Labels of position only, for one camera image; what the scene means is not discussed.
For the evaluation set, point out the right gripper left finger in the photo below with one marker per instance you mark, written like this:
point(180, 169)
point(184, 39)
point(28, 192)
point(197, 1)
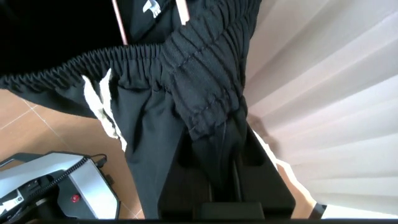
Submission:
point(180, 186)

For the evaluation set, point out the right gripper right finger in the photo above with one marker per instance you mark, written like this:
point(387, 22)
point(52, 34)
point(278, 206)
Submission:
point(264, 186)

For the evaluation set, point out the black garment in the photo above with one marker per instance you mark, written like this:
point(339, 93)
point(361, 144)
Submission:
point(192, 77)

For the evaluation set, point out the pink clothes hanger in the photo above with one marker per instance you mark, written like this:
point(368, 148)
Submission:
point(119, 21)

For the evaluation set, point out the beige curtain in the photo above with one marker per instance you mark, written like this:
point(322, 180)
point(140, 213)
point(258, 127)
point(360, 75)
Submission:
point(326, 109)

